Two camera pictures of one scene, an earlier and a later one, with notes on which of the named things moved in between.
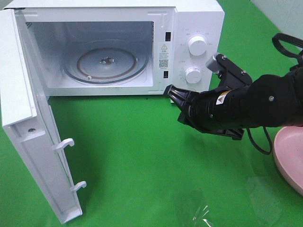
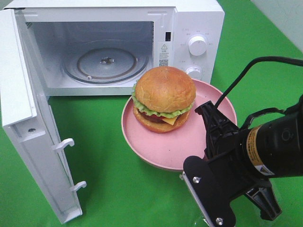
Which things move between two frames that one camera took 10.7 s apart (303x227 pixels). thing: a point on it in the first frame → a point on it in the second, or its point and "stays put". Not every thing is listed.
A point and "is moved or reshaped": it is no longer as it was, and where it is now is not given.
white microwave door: x=25 y=112 stays put
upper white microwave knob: x=197 y=46 stays put
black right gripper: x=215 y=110 → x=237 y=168
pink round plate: x=288 y=151 is moved or reshaped
